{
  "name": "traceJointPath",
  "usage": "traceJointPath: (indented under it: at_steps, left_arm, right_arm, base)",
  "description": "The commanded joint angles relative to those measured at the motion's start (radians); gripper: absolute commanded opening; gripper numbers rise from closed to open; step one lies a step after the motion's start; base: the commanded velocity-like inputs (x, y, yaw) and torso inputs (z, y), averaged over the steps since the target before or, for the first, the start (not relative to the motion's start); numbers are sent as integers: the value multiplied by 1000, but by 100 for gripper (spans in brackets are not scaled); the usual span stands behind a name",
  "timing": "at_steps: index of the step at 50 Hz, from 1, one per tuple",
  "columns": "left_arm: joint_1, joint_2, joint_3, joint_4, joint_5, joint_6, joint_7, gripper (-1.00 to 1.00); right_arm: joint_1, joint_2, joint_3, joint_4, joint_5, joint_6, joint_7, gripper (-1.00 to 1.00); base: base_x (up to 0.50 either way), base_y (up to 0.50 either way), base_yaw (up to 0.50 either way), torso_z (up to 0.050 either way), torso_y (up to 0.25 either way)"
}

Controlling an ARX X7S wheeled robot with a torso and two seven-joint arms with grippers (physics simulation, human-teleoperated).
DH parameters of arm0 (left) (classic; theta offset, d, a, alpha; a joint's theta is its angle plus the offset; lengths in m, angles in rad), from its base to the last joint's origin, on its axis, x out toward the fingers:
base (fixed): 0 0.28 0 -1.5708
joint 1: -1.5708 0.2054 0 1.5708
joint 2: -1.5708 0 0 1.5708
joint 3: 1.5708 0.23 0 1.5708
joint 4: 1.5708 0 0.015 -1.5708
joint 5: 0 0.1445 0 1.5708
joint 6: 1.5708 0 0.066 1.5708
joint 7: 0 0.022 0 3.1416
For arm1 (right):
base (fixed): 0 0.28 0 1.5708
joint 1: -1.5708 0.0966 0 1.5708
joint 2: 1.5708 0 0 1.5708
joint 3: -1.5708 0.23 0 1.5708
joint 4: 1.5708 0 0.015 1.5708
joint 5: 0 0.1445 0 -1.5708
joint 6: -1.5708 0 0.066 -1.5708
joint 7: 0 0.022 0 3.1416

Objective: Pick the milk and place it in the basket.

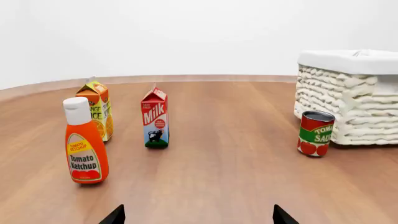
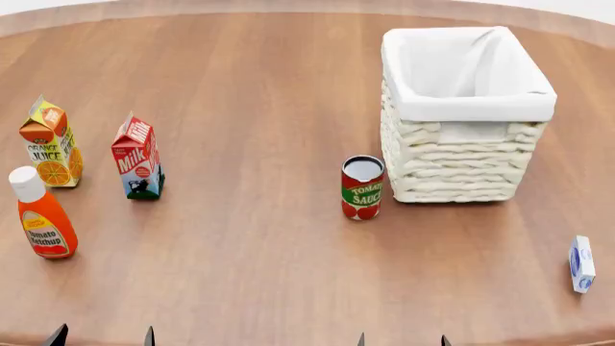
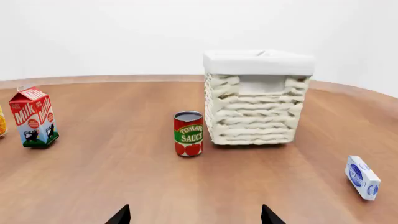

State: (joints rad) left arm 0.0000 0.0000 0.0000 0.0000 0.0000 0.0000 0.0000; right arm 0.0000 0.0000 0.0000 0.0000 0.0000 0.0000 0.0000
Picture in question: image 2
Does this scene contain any white wicker basket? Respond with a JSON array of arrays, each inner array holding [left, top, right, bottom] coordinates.
[[380, 77, 550, 205]]

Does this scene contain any red milk carton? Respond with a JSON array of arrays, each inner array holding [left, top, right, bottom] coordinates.
[[111, 111, 166, 202]]

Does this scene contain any white cloth basket liner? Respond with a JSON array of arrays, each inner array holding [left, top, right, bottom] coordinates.
[[381, 25, 558, 124]]

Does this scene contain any tomato ketchup bottle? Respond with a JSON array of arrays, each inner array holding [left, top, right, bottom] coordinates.
[[8, 164, 79, 260]]

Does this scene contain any tomato sauce can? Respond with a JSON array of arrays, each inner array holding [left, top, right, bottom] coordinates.
[[340, 155, 386, 222]]

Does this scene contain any small white blue box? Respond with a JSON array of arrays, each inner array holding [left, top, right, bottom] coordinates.
[[568, 235, 597, 294]]

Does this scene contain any orange juice carton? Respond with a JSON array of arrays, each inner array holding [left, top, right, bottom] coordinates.
[[18, 93, 85, 188]]

